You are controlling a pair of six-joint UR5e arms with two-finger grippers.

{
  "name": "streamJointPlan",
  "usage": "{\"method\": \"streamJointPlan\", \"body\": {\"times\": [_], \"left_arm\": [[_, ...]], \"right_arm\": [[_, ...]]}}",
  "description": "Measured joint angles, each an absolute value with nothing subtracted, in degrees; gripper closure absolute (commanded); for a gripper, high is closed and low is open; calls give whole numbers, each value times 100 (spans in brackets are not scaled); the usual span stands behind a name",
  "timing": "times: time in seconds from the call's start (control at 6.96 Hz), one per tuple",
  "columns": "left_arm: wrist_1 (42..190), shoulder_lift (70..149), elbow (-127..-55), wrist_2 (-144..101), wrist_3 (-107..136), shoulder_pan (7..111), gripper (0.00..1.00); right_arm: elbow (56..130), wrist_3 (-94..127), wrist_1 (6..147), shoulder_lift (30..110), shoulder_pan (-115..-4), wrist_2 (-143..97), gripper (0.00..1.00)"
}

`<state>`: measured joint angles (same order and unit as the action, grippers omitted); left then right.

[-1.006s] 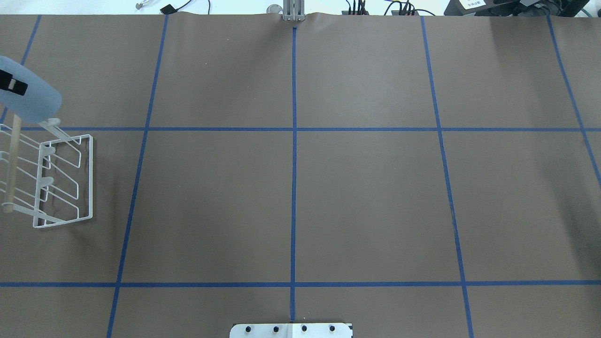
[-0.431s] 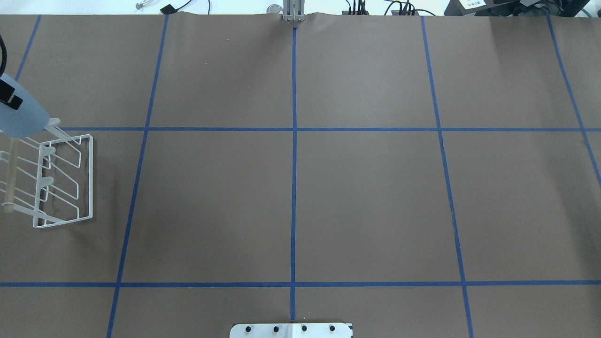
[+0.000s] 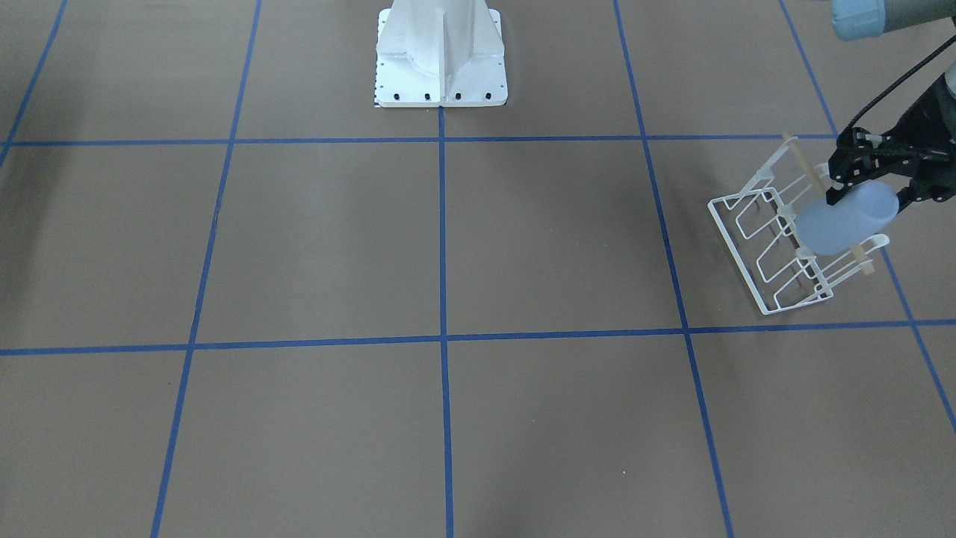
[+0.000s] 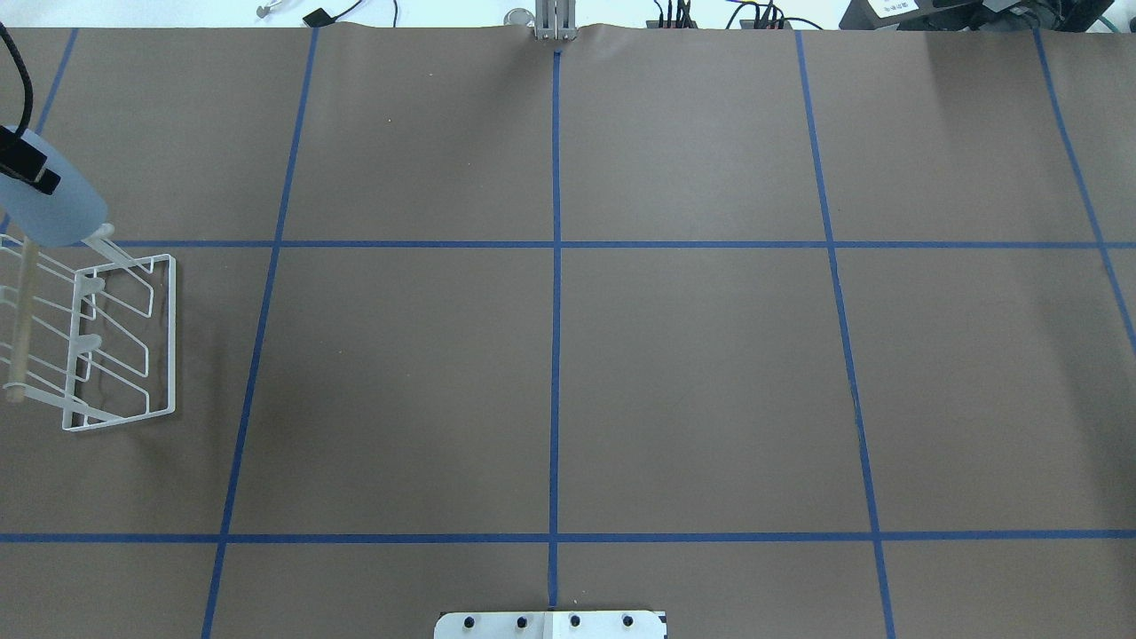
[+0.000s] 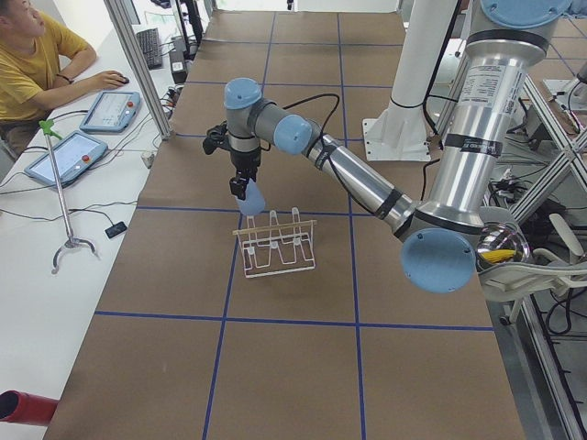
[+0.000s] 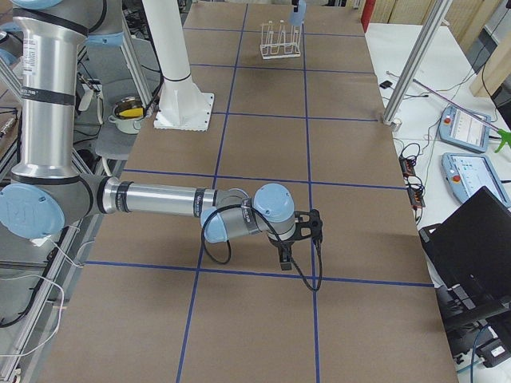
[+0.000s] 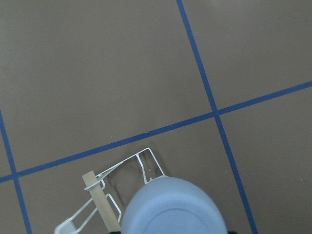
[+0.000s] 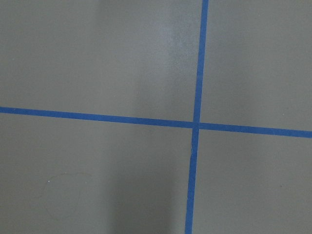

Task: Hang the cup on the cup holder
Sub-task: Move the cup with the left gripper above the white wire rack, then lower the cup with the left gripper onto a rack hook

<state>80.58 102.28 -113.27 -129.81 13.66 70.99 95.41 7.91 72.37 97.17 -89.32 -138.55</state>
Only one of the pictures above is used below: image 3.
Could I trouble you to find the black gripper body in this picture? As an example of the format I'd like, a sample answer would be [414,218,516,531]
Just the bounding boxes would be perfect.
[825,75,955,211]

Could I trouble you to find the light blue plastic cup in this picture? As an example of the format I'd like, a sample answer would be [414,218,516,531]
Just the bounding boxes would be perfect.
[793,181,899,256]

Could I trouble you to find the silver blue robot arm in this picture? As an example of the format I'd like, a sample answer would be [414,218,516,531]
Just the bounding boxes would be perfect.
[825,1,955,211]

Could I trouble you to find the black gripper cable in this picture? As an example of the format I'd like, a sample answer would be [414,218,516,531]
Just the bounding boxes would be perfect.
[835,34,956,150]

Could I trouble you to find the white wire cup holder rack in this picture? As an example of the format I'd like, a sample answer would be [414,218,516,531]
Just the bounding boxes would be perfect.
[707,133,889,315]

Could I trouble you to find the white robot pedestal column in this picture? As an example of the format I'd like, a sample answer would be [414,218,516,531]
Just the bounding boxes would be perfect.
[373,1,509,108]

